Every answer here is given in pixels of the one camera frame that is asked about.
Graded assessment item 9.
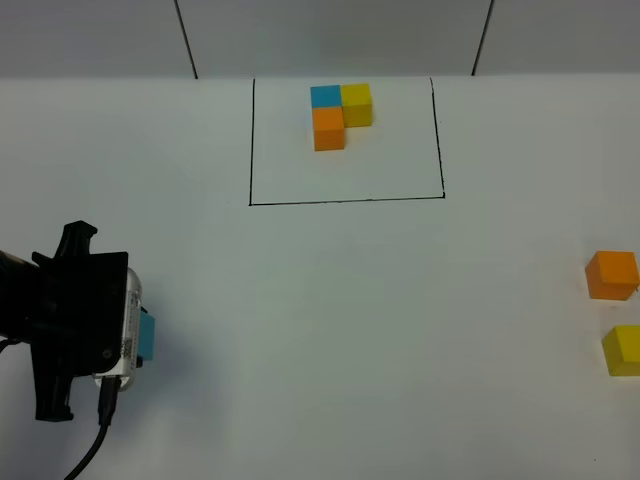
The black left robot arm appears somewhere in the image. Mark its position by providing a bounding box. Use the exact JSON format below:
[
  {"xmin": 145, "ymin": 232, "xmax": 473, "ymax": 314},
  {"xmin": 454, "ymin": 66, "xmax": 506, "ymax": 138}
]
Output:
[{"xmin": 1, "ymin": 221, "xmax": 129, "ymax": 422}]

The template orange cube block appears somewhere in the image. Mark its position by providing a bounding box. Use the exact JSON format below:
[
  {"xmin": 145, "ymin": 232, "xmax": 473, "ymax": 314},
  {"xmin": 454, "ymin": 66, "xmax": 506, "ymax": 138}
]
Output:
[{"xmin": 312, "ymin": 107, "xmax": 346, "ymax": 151}]

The template blue cube block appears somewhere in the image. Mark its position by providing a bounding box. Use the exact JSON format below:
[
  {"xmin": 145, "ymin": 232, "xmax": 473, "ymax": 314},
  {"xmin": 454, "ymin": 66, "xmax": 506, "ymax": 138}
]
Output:
[{"xmin": 310, "ymin": 85, "xmax": 342, "ymax": 109}]

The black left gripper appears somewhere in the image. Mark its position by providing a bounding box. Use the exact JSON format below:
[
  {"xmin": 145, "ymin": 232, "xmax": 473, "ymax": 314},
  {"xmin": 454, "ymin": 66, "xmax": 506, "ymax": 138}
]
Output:
[{"xmin": 27, "ymin": 220, "xmax": 129, "ymax": 421}]

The template yellow cube block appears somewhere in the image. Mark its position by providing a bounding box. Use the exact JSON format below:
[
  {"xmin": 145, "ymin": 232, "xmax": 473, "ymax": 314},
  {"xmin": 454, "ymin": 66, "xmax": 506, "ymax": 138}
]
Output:
[{"xmin": 341, "ymin": 83, "xmax": 373, "ymax": 128}]

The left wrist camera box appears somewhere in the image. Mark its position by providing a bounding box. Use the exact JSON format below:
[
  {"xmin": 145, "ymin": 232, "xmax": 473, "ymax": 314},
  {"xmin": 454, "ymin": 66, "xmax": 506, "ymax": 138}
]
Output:
[{"xmin": 93, "ymin": 267, "xmax": 142, "ymax": 392}]

